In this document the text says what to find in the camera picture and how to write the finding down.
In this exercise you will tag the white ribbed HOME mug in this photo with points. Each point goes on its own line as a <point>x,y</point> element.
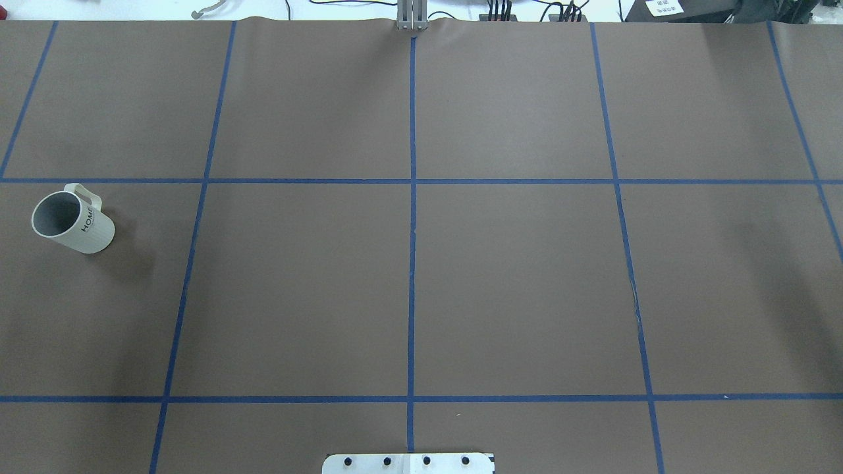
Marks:
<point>73,217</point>

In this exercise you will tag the brown table mat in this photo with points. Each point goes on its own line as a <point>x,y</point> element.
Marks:
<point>610,248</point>

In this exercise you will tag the black labelled box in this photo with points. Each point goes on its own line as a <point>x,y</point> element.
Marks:
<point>680,11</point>

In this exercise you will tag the grey aluminium frame post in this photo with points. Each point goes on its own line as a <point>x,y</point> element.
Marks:
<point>411,15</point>

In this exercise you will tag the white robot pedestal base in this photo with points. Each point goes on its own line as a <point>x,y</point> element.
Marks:
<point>448,462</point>

